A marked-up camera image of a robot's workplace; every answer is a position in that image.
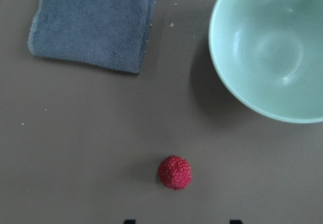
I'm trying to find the red strawberry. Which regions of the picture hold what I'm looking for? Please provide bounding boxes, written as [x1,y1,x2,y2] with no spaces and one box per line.
[157,155,192,190]

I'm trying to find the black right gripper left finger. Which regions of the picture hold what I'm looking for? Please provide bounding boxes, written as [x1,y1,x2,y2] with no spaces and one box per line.
[123,219,136,224]

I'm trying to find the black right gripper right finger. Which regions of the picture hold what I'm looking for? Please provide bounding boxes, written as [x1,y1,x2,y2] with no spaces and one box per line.
[229,219,243,224]

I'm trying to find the green bowl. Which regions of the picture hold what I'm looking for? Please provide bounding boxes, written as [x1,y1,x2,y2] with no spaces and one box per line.
[208,0,322,124]

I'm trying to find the grey folded cloth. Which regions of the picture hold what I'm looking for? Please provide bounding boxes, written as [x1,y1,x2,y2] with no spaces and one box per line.
[28,0,156,74]

